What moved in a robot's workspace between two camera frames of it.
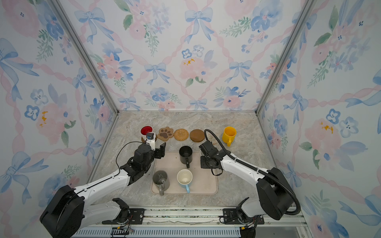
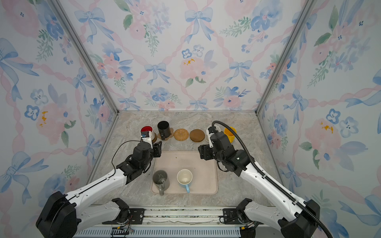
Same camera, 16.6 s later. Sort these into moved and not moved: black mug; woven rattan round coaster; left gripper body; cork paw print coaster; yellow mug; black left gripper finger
Moved: black mug; black left gripper finger
Not moved: left gripper body; cork paw print coaster; woven rattan round coaster; yellow mug
